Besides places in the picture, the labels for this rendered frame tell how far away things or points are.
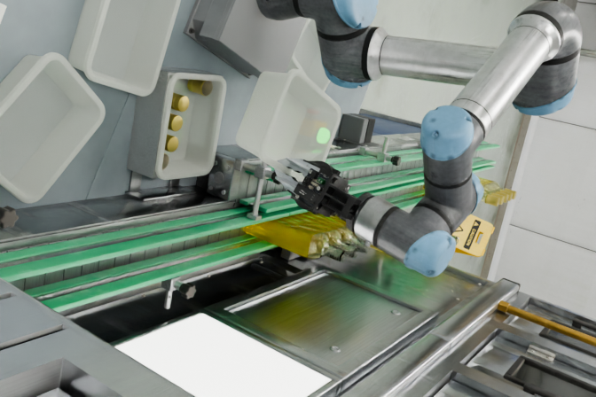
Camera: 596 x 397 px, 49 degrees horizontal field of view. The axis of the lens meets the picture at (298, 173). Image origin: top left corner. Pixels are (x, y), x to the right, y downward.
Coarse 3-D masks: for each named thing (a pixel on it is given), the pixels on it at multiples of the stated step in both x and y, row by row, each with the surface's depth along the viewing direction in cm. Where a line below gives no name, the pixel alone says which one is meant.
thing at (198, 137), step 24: (168, 96) 129; (192, 96) 145; (216, 96) 143; (168, 120) 130; (192, 120) 147; (216, 120) 144; (192, 144) 147; (216, 144) 146; (168, 168) 139; (192, 168) 144
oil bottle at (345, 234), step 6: (306, 216) 161; (312, 216) 162; (318, 216) 163; (318, 222) 158; (324, 222) 158; (330, 222) 159; (336, 222) 160; (336, 228) 156; (342, 228) 157; (342, 234) 155; (348, 234) 156; (342, 240) 155
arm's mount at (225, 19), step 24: (216, 0) 138; (240, 0) 137; (192, 24) 140; (216, 24) 136; (240, 24) 139; (264, 24) 146; (288, 24) 153; (216, 48) 144; (240, 48) 141; (264, 48) 148; (288, 48) 156; (240, 72) 159
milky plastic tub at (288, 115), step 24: (264, 72) 117; (288, 72) 113; (264, 96) 115; (288, 96) 126; (312, 96) 124; (264, 120) 113; (288, 120) 128; (312, 120) 132; (336, 120) 130; (240, 144) 115; (264, 144) 111; (288, 144) 130; (312, 144) 131; (288, 168) 119
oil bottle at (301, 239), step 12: (252, 228) 155; (264, 228) 153; (276, 228) 151; (288, 228) 149; (300, 228) 150; (276, 240) 151; (288, 240) 149; (300, 240) 148; (312, 240) 146; (324, 240) 147; (300, 252) 148; (312, 252) 146
